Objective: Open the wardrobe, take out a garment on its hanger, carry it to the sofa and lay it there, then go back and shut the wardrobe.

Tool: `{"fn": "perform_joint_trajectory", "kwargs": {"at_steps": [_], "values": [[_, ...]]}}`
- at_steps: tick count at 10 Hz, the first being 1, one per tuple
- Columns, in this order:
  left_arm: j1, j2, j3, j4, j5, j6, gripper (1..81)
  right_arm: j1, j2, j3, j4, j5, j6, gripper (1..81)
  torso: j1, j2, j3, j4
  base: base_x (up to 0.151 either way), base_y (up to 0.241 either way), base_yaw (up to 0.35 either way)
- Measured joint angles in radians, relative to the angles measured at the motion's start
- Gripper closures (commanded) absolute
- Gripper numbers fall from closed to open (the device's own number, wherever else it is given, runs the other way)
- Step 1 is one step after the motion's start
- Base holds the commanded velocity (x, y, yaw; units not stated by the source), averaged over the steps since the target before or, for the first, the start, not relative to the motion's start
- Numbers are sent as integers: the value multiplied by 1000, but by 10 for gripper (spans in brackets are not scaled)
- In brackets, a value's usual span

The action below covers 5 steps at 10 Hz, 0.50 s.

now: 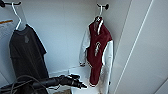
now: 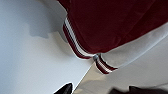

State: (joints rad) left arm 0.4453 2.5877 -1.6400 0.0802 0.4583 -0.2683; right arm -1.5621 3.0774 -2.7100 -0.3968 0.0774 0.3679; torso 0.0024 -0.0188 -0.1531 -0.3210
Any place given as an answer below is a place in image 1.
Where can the white wardrobe door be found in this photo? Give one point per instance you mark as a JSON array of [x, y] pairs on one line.
[[143, 50]]

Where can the brown basket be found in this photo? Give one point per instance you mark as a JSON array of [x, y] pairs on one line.
[[66, 91]]

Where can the red white varsity jacket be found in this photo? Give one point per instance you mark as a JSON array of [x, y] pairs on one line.
[[96, 56]]

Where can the white wardrobe carcass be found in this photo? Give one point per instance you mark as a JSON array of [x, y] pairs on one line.
[[63, 36]]

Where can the black t-shirt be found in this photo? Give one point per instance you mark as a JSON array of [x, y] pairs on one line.
[[28, 53]]

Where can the white hanger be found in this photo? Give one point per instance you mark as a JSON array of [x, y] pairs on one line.
[[18, 20], [98, 23]]

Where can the black wardrobe hook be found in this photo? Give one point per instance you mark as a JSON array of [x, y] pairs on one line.
[[104, 5], [8, 3]]

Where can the white paper notice red print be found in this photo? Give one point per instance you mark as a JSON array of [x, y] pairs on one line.
[[4, 31]]

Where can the orange label strip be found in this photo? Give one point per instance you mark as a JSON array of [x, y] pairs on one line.
[[6, 21]]

